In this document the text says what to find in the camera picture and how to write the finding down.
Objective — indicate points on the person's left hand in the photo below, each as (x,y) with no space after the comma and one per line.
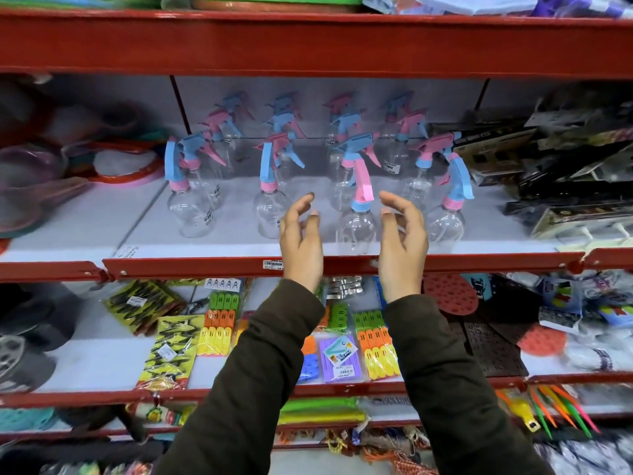
(299,257)

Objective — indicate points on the person's right hand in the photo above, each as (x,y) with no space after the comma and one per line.
(403,262)

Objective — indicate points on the person's right thumb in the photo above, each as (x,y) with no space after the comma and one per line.
(386,222)

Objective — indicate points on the person's left thumb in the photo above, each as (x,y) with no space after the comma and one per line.
(312,223)

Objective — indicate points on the person's right forearm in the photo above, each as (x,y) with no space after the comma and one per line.
(445,390)

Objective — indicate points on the person's left forearm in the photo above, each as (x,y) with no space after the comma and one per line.
(247,390)

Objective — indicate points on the white price label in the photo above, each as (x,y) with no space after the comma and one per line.
(272,265)

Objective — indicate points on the silver metal clips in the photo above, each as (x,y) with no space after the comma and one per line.
(345,286)

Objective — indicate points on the red round dotted mat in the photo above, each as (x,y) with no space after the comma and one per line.
(451,294)
(541,340)

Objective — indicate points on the green clothespin pack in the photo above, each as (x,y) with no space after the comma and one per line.
(339,317)

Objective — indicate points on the white printed card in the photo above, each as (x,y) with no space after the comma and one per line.
(222,284)

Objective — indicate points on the blue card with black figure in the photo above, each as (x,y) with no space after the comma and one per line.
(478,286)

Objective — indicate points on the group of clear spray bottles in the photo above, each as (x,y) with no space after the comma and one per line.
(190,210)

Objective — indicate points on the colourful clothespin pack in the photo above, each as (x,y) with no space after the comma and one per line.
(220,324)
(377,346)

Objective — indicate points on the blue clothespin pack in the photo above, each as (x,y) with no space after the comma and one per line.
(309,363)

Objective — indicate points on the purple packet with label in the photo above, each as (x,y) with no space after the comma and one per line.
(341,361)

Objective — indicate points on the black perforated mat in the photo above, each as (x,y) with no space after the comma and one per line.
(492,348)

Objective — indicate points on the red metal shelving rack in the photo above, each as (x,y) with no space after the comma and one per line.
(296,44)

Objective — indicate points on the pile of black packaged trays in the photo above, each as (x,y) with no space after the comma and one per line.
(559,168)

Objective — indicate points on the green plastic tube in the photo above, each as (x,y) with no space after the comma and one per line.
(319,404)

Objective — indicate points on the yellow packet of black clips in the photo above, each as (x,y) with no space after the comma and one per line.
(170,351)
(141,304)

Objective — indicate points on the yellow plastic tube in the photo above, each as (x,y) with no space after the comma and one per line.
(321,418)

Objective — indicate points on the orange rimmed white strainer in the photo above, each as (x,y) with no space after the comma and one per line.
(121,164)

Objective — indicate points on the pile of white packaged goods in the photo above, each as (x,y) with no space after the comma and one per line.
(593,321)

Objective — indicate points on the yellow plastic scoop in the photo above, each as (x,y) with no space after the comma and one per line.
(521,410)

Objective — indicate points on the white wrapped packets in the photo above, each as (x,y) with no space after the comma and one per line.
(470,3)

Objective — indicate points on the bundle of colourful pointed sticks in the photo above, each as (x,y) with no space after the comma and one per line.
(559,405)

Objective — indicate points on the black cap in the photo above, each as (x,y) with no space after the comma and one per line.
(39,316)

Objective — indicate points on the grey cap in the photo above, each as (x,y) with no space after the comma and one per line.
(22,366)

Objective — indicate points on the teal perforated mat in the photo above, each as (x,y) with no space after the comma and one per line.
(24,419)

